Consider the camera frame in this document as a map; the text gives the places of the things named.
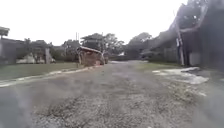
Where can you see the grey wall with building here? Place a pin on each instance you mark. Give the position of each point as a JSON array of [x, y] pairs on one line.
[[10, 50]]

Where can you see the pale concrete kerb strip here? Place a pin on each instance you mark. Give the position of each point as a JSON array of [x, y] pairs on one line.
[[40, 76]]

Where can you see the small brown roofed shelter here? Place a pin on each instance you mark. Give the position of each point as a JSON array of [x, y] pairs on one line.
[[89, 56]]

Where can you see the grass patch by building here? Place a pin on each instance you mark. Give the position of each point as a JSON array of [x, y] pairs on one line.
[[151, 65]]

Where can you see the row of trees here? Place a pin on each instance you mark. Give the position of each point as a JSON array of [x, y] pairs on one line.
[[100, 43]]

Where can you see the grass verge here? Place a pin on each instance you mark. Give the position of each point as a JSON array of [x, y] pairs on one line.
[[30, 69]]

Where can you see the pale stone pillar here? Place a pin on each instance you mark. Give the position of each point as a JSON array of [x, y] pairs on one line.
[[47, 55]]

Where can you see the pale concrete slab patch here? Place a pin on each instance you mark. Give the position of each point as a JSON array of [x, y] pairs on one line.
[[181, 75]]

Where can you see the grey gravel road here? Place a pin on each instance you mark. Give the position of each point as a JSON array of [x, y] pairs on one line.
[[116, 96]]

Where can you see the dark building with fence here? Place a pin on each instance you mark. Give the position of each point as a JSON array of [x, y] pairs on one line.
[[196, 36]]

